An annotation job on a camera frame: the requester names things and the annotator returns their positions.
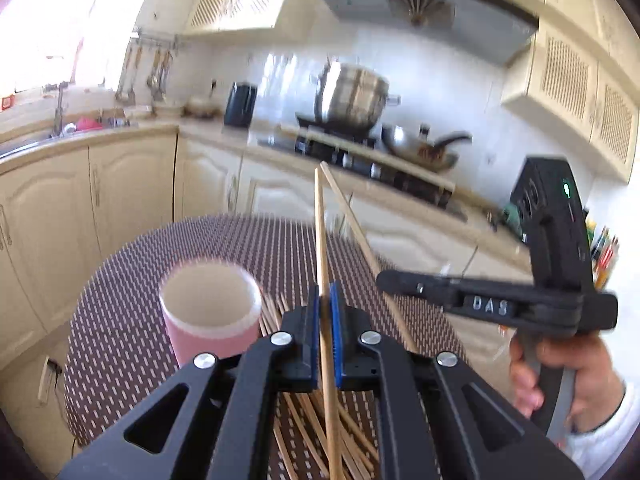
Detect long wooden chopstick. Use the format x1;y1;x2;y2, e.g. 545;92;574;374
314;168;344;479

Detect pink cylindrical utensil cup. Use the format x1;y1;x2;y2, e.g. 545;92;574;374
158;259;262;365

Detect cream kitchen base cabinets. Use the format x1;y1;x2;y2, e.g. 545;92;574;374
1;125;530;365

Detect person right hand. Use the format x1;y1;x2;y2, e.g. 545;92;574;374
508;331;626;434

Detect green countertop appliance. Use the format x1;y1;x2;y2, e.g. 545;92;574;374
501;203;523;240

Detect brown polka dot tablecloth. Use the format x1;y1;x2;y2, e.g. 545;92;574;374
64;216;469;479

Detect black gas stove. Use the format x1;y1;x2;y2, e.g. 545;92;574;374
259;114;469;221

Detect stainless steel stock pot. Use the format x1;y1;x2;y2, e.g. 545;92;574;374
314;60;401;131

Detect black electric kettle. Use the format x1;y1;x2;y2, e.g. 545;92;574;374
224;82;257;129

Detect grey range hood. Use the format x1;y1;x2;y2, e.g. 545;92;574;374
324;0;539;65

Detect chrome sink faucet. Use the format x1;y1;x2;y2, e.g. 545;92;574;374
42;81;70;136

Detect steel wok black handle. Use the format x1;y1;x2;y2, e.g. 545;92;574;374
381;125;473;174

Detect cream upper wall cabinet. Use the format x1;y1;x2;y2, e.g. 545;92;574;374
501;0;639;182

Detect hanging utensil rail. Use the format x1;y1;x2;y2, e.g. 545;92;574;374
115;26;186;106

